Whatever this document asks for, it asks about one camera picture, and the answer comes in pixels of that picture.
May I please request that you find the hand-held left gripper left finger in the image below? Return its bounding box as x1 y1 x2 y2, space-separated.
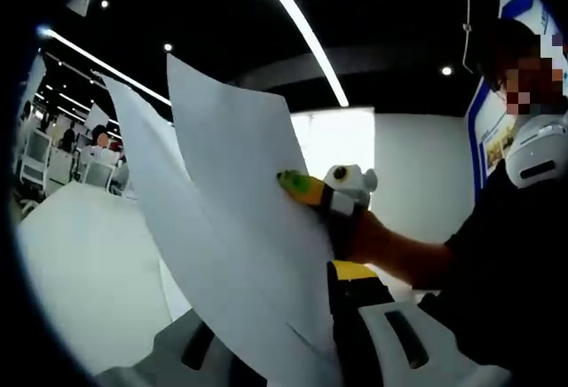
95 309 268 387

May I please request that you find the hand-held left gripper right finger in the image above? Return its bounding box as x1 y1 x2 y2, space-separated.
327 259 512 387

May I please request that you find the person's right hand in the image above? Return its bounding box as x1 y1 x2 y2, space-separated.
329 209 392 269

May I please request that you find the large window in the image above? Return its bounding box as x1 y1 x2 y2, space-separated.
290 109 376 194

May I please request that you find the white table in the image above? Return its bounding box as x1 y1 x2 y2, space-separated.
17 181 440 364

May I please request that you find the person in dark clothing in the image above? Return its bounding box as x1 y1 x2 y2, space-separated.
416 160 568 387

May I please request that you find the linear ceiling light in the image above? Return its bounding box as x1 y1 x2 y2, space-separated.
37 26 172 107
247 0 350 107

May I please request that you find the white neck-worn device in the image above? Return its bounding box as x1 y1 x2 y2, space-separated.
504 111 568 191

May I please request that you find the white office chair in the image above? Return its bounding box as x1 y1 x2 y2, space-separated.
83 160 117 194
20 131 52 194

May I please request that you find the person's head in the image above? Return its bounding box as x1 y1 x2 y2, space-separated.
477 18 568 117

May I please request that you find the blue white wall poster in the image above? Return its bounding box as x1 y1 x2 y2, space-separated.
465 0 568 195

